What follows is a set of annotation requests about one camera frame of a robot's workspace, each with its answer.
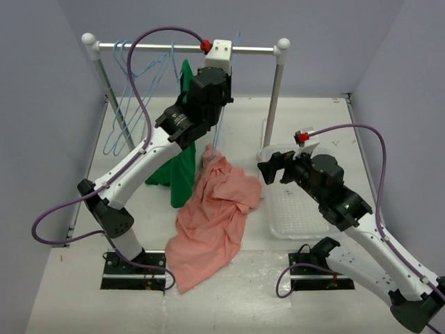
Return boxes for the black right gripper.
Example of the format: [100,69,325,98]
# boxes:
[257,144,325,203]

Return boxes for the blue hanger of pink shirt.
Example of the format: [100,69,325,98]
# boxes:
[211,31,241,158]

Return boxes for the pink t shirt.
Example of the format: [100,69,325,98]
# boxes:
[165,144,261,294]

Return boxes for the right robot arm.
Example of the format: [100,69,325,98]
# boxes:
[257,151,444,333]

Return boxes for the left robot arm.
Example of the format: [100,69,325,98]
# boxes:
[77,66,233,273]

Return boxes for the blue hanger of green shirt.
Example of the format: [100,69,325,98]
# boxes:
[170,41,182,84]

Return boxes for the green t shirt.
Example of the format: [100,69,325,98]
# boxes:
[144,58,197,209]

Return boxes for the white metal clothes rack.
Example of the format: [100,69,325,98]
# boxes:
[81,32,291,199]

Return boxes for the clear plastic tray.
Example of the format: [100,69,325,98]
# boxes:
[257,145,331,241]

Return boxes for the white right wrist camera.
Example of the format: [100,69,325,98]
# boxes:
[293,127,320,159]

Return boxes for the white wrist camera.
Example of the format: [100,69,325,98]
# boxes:
[204,39,232,76]
[293,127,320,159]

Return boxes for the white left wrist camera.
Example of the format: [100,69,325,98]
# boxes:
[204,39,232,76]

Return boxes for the empty blue wire hanger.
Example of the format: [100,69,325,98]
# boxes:
[102,40,134,157]

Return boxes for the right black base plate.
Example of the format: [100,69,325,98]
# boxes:
[288,253,355,292]

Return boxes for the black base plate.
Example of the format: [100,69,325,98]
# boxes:
[288,253,355,292]
[100,251,166,291]

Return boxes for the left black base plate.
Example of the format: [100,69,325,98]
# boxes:
[100,251,166,291]

